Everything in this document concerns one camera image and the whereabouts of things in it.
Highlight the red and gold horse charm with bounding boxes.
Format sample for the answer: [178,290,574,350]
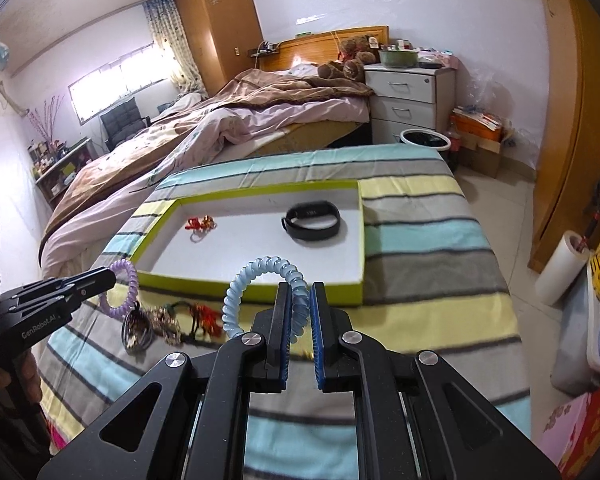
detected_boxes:
[186,214,220,242]

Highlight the wooden bed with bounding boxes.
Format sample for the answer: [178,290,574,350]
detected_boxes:
[240,26,391,158]

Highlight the person's left hand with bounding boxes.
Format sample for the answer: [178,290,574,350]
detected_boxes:
[22,354,42,407]

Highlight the black fitness band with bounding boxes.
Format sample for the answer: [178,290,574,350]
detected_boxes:
[281,202,343,242]

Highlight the large wooden door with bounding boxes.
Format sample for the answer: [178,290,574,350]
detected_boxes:
[527,0,600,274]

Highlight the cardboard box with orange papers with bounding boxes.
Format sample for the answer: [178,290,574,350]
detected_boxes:
[449,104,517,179]

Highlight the black and red stand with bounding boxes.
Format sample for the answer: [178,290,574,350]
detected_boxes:
[581,175,600,252]

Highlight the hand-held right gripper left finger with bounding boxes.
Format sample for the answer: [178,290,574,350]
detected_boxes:
[36,282,312,480]

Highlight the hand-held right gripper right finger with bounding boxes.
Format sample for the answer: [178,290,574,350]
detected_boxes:
[310,282,563,480]

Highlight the striped tablecloth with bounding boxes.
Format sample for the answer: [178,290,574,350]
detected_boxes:
[30,142,533,480]

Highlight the black cord with teal bead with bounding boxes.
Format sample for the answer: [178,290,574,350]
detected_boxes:
[165,299,201,322]

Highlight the red knot charm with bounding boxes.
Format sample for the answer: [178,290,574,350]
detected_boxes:
[191,304,227,342]

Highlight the dark brown bead bracelet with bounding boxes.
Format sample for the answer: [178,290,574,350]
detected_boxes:
[122,302,156,352]

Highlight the brown blanket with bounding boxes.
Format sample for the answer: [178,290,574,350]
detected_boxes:
[207,62,376,112]

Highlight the pink flower branches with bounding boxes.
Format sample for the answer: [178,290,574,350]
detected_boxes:
[30,94,67,144]

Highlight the pink red printed bag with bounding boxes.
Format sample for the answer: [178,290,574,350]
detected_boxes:
[539,379,600,480]

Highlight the tall wooden wardrobe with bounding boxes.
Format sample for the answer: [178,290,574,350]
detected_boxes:
[175,0,266,97]

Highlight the purple spiral hair tie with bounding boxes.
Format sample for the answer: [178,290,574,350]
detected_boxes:
[97,259,139,311]

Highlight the white rimmed trash bin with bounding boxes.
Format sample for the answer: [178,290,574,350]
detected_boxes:
[400,128,453,162]

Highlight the white drawer cabinet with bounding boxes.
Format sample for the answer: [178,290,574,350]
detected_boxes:
[364,64,457,149]

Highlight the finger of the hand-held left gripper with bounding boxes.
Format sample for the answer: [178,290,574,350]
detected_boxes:
[10,266,117,305]
[2,280,116,319]

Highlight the green basin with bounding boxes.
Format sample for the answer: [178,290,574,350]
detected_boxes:
[378,49,421,69]

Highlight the rose gold chain bracelet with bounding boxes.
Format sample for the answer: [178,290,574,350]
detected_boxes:
[150,307,184,347]

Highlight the brown teddy bear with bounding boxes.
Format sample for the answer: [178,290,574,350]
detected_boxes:
[317,35,381,84]

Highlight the white tray with green rim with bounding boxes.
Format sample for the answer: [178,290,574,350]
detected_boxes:
[130,180,367,307]

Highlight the white paper roll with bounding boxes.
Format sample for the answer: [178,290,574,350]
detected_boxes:
[534,230,592,307]

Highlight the brown floral quilt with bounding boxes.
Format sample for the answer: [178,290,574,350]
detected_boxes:
[45,127,196,243]

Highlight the floral curtain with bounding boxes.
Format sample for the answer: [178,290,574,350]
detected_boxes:
[142,0,209,99]

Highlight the blue spiral hair tie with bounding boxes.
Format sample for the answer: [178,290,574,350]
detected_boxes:
[222,256,311,347]

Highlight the dark grey chair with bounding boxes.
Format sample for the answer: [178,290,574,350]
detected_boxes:
[100,96,152,154]

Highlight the window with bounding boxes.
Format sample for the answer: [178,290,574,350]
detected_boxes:
[68,40,178,127]

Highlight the cluttered side shelf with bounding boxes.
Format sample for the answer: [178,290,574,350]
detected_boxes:
[27,136,99,207]

